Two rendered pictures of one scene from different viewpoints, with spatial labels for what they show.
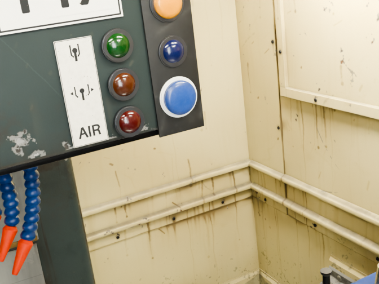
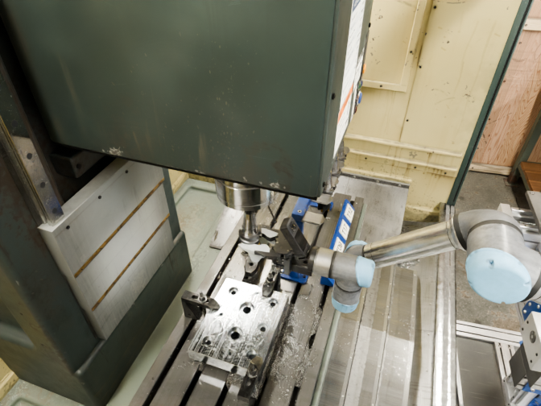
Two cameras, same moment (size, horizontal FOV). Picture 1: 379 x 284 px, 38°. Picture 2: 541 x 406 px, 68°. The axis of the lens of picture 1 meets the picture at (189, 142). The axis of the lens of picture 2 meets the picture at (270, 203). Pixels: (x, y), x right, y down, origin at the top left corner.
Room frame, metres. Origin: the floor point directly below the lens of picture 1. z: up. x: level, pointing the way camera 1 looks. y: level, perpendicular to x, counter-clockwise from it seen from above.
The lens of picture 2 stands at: (-0.07, 0.88, 2.10)
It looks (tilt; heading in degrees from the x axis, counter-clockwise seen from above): 40 degrees down; 315
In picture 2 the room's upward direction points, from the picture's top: straight up
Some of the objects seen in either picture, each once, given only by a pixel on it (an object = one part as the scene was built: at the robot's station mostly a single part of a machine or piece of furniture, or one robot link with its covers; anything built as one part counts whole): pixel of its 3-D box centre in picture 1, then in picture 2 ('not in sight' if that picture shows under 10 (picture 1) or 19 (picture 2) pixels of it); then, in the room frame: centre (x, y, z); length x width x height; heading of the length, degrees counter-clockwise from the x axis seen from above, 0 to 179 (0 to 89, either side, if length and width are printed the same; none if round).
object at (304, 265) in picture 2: not in sight; (294, 255); (0.41, 0.30, 1.28); 0.12 x 0.08 x 0.09; 26
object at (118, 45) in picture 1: (117, 45); not in sight; (0.44, 0.05, 1.68); 0.02 x 0.01 x 0.02; 116
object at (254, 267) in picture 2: not in sight; (258, 252); (0.72, 0.15, 0.93); 0.26 x 0.05 x 0.06; 121
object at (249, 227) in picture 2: not in sight; (249, 221); (0.52, 0.36, 1.37); 0.04 x 0.04 x 0.07
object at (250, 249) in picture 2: not in sight; (254, 254); (0.49, 0.38, 1.28); 0.09 x 0.03 x 0.06; 39
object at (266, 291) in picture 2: not in sight; (270, 284); (0.55, 0.25, 0.97); 0.13 x 0.03 x 0.15; 116
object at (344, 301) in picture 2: not in sight; (347, 287); (0.27, 0.22, 1.18); 0.11 x 0.08 x 0.11; 114
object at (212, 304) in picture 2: not in sight; (201, 304); (0.66, 0.47, 0.97); 0.13 x 0.03 x 0.15; 26
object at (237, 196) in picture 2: not in sight; (246, 172); (0.52, 0.36, 1.53); 0.16 x 0.16 x 0.12
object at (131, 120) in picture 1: (129, 121); not in sight; (0.44, 0.05, 1.61); 0.02 x 0.01 x 0.02; 116
